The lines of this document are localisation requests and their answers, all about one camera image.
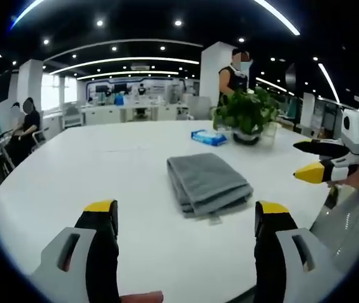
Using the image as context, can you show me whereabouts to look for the grey towel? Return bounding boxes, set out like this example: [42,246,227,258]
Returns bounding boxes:
[166,153,254,225]

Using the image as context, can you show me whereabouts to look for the person's left hand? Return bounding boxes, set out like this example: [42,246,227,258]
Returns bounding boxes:
[119,290,164,303]

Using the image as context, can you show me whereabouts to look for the grey mesh office chair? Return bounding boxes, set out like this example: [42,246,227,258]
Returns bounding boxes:
[308,186,359,275]

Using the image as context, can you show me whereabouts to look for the green potted plant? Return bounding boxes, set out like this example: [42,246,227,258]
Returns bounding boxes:
[212,87,283,146]

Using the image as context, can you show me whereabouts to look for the blue wet wipes packet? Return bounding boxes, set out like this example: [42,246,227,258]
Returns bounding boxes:
[191,128,228,147]

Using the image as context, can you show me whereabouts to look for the row of white office desks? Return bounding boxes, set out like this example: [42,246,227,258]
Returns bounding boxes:
[80,103,185,124]

